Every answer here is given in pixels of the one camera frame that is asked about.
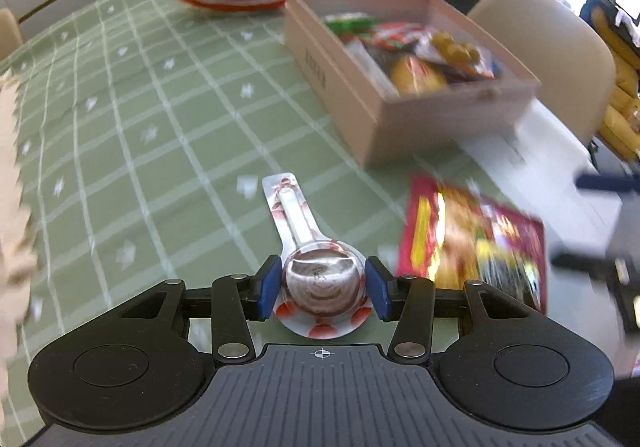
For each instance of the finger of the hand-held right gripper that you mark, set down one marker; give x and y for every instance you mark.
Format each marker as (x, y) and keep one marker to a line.
(580, 261)
(607, 183)

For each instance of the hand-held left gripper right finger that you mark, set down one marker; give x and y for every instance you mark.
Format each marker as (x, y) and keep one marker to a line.
(376, 287)

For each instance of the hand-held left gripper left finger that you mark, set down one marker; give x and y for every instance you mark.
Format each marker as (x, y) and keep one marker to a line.
(269, 284)

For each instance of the spoon-shaped chocolate packet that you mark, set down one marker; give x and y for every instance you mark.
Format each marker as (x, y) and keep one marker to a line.
(320, 277)

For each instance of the red yellow snack packet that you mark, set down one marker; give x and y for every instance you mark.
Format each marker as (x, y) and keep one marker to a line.
(470, 242)

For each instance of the tan cardboard box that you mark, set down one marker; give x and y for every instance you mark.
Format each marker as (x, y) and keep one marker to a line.
(350, 97)

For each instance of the white paper sheet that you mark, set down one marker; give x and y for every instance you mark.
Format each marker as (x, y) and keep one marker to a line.
(540, 162)

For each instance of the yellow soft item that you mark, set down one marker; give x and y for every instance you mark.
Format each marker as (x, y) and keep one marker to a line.
(622, 92)

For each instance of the beige chair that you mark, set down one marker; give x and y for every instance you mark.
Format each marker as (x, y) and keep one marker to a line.
(9, 34)
(550, 42)

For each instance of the clear packet of yellow balls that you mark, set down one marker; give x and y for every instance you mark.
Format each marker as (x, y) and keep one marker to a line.
(455, 52)

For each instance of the orange round snack packet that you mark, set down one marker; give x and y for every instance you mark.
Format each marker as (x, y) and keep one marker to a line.
(417, 74)

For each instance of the green checkered tablecloth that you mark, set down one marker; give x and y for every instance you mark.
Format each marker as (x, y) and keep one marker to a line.
(150, 102)

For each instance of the cream lace cloth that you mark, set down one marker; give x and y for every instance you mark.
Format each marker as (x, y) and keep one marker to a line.
(12, 227)

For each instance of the green red snack packet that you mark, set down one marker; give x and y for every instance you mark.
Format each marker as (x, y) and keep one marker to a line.
(350, 24)

